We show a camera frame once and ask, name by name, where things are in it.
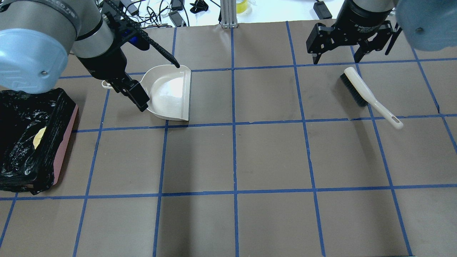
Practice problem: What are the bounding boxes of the yellow tape roll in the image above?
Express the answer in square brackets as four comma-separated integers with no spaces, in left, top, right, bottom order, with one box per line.
[236,0,249,14]

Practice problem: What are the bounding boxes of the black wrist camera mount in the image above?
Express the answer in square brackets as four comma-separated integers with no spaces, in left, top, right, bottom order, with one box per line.
[104,0,181,68]

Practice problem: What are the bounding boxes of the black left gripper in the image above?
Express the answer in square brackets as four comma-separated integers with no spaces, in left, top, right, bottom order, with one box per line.
[77,49,149,112]

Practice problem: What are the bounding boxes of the aluminium frame post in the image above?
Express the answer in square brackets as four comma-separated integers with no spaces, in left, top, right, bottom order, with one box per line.
[220,0,238,29]

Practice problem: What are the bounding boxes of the pink trash bin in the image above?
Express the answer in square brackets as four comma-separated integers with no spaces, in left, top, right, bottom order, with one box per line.
[30,104,79,190]

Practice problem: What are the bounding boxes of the beige hand brush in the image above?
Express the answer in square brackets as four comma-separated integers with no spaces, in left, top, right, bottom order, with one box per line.
[340,67,404,130]

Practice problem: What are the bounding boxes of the black power adapter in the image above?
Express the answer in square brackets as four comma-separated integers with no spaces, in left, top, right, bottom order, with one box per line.
[313,0,332,20]

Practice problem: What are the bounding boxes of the black bin liner bag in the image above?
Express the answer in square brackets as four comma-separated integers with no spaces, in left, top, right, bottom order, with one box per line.
[0,88,76,195]

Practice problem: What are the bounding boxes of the yellow green food scraps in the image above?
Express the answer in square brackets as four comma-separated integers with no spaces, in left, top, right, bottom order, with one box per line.
[32,127,46,149]

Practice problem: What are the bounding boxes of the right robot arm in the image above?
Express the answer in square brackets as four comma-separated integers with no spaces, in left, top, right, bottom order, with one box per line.
[306,0,457,65]

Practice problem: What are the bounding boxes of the beige plastic dustpan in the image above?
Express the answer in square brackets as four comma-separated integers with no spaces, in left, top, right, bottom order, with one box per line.
[102,65,192,122]

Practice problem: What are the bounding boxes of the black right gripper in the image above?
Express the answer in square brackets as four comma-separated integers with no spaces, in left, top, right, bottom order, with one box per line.
[306,0,402,65]

